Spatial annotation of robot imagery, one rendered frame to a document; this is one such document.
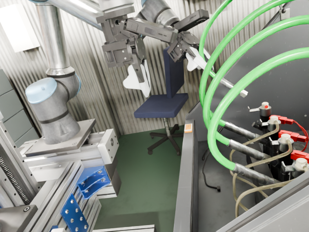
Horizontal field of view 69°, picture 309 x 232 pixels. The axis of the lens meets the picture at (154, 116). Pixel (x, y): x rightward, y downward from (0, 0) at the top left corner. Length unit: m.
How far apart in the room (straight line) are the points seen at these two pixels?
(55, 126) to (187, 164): 0.52
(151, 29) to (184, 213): 0.44
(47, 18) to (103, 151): 0.54
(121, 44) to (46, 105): 0.48
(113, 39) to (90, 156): 0.54
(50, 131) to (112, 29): 0.54
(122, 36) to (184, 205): 0.44
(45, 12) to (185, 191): 0.79
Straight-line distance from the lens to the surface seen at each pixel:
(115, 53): 0.54
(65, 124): 0.95
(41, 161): 1.07
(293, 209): 0.37
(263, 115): 0.66
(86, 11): 0.78
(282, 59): 0.36
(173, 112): 2.14
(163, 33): 0.52
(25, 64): 3.23
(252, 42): 0.43
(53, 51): 1.01
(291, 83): 1.01
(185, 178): 0.70
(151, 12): 0.85
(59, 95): 0.95
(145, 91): 0.56
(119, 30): 0.55
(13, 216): 0.71
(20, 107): 3.28
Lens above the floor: 1.41
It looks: 25 degrees down
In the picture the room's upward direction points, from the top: 15 degrees counter-clockwise
